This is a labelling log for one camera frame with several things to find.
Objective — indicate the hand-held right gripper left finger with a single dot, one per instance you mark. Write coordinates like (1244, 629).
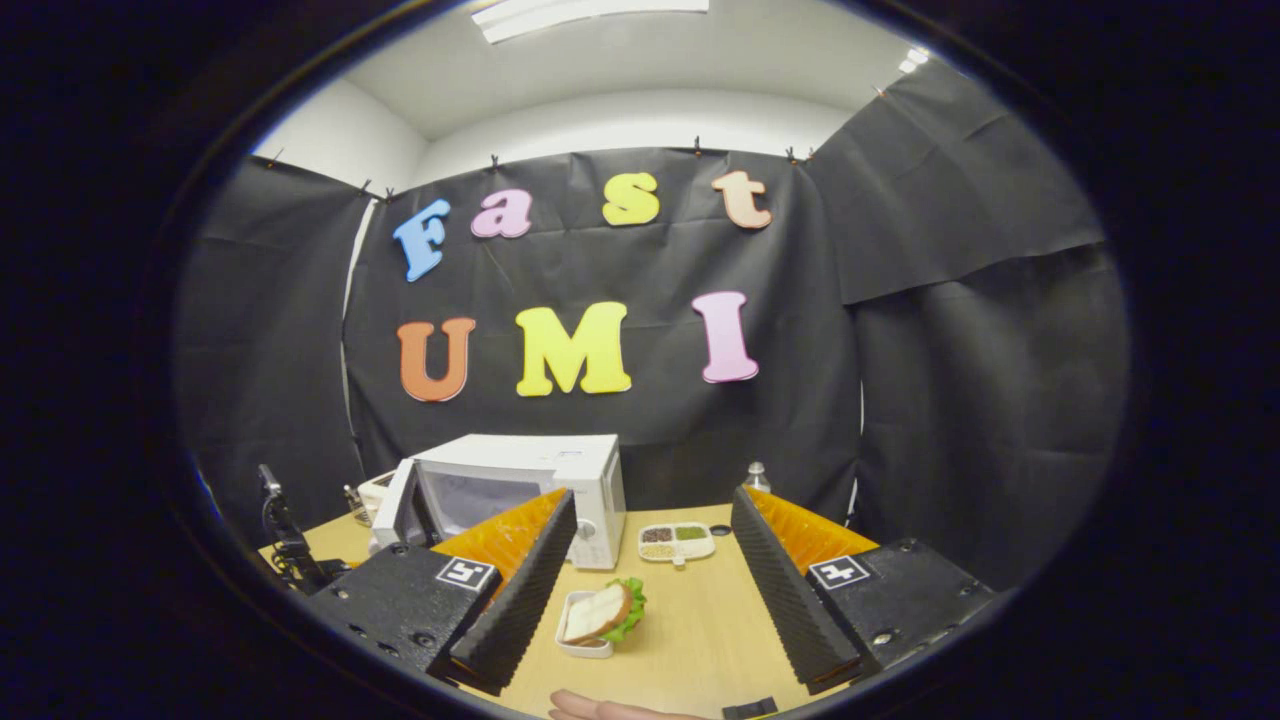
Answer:
(530, 590)

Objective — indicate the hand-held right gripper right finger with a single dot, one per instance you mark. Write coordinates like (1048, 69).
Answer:
(775, 590)

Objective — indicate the lettuce sandwich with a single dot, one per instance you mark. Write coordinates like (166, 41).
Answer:
(598, 610)

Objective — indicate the white microwave oven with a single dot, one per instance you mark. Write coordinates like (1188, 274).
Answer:
(520, 455)

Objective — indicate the small white rectangular dish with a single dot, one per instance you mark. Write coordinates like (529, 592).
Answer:
(585, 650)

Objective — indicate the white toaster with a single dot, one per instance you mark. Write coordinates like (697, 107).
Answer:
(378, 488)

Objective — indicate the green label bottle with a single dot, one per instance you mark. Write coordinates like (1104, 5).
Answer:
(757, 480)

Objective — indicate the white divided grain tray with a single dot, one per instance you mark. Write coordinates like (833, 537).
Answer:
(665, 550)

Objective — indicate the black backdrop cloth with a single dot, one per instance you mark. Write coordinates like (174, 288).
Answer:
(650, 270)

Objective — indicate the small ceiling light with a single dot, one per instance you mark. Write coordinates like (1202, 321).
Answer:
(912, 58)

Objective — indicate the long ceiling light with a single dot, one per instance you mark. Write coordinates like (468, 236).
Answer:
(590, 12)

